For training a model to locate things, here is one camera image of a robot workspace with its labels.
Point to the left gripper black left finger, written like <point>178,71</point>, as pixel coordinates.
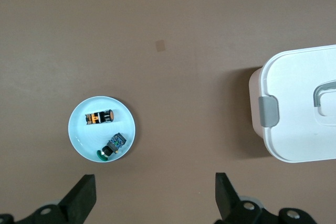
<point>78,200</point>

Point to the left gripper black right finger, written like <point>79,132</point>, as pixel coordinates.
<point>228,203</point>

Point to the orange black push-button switch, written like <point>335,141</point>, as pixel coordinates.
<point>99,117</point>

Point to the white lidded storage box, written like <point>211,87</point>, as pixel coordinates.
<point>294,129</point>

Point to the light blue round plate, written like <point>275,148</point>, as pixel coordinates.
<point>84,140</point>

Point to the small brown tape patch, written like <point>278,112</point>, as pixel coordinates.
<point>160,46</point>

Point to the green blue push-button switch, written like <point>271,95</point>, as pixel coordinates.
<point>115,141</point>

